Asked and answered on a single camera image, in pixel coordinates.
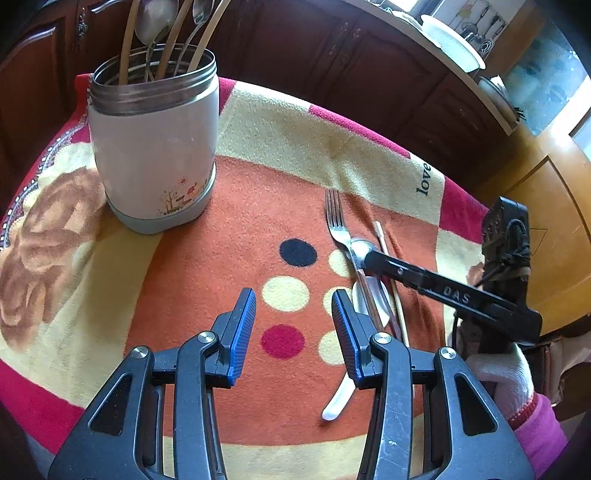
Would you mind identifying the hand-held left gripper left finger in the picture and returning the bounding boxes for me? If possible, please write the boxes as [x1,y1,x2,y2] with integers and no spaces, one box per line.
[48,287,257,480]

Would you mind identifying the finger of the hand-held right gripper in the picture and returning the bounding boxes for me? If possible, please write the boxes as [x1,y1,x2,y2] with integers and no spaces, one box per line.
[360,249,543,344]

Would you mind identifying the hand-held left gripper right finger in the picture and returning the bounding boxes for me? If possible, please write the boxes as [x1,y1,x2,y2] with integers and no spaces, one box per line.
[331,289,536,480]

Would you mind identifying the wooden chopstick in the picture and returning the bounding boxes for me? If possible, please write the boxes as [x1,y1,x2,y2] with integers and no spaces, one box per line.
[356,268,386,333]
[119,0,141,86]
[373,220,411,347]
[187,0,232,73]
[154,0,195,79]

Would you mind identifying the white ceramic spoon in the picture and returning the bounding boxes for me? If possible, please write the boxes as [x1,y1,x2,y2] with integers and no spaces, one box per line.
[322,277,393,422]

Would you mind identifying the metal spoon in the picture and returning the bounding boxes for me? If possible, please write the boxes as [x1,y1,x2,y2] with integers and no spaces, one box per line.
[174,0,214,77]
[348,237,384,271]
[135,0,177,84]

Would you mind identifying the metal fork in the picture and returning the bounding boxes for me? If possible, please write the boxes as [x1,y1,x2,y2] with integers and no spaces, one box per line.
[324,187,370,282]

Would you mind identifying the white steel-rimmed jar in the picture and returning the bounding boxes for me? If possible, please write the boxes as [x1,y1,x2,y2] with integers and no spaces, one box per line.
[87,44,220,235]

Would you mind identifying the person's right forearm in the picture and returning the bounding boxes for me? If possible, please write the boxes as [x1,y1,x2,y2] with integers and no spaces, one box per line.
[505,392,571,467]

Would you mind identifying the person's right hand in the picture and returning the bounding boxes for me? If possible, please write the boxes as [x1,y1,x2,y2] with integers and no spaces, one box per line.
[464,344,536,421]

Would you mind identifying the yellow wooden glazed door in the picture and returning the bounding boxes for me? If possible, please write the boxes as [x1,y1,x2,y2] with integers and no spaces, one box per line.
[475,18,591,337]

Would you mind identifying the red orange printed blanket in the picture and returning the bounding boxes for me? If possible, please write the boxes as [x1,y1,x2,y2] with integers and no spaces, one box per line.
[0,73,497,480]

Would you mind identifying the stack of metal bowls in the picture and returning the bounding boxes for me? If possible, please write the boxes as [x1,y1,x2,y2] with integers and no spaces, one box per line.
[478,76,520,123]

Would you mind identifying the white plate on counter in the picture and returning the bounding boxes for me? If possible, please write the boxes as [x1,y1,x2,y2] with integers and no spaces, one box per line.
[419,14,486,72]

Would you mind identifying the dark wooden base cabinets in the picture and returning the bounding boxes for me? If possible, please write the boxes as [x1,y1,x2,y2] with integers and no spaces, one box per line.
[0,0,522,185]

